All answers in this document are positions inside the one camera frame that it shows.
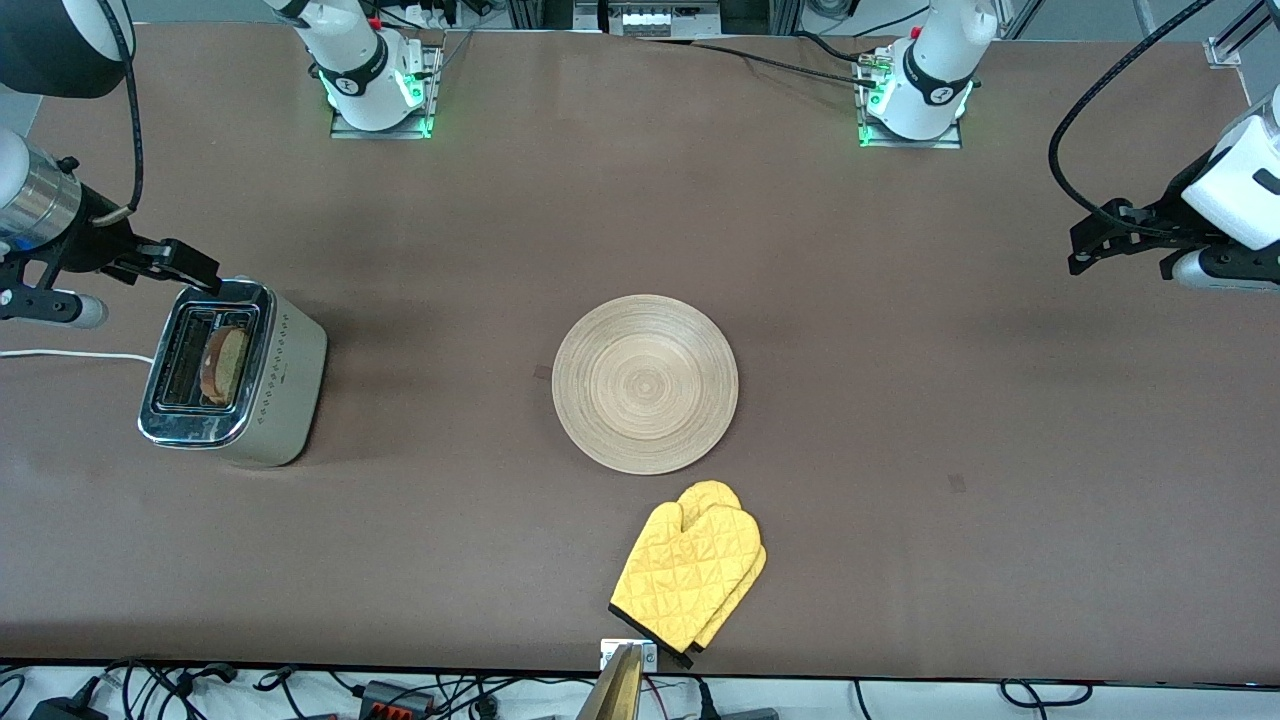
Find brown bread slice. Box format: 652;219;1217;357
200;327;252;406

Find round wooden plate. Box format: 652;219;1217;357
552;294;740;476

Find silver two-slot toaster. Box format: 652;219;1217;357
138;280;329;468

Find black power adapter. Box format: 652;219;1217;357
28;694;109;720

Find yellow quilted oven mitt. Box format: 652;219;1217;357
678;481;769;651
609;500;763;670

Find black box orange connectors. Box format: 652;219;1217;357
358;680;434;717

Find white power strip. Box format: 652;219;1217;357
598;0;723;37

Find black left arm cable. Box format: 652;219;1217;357
1047;0;1227;237

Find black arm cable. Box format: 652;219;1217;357
1047;0;1227;237
100;0;147;221

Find white toaster power cord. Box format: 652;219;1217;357
0;348;157;365

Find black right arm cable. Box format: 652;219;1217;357
100;0;147;221

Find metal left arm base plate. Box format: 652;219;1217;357
857;55;964;150

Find aluminium frame profile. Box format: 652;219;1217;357
1205;0;1280;69

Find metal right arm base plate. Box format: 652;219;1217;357
330;45;434;140

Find short black table cable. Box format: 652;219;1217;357
795;30;873;67

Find long black table cable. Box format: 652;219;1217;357
640;38;881;87

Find looped black floor cable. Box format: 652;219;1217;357
1000;679;1093;707

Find brass camera mount post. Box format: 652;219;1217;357
576;643;642;720

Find small white metal bracket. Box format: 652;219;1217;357
600;639;659;672

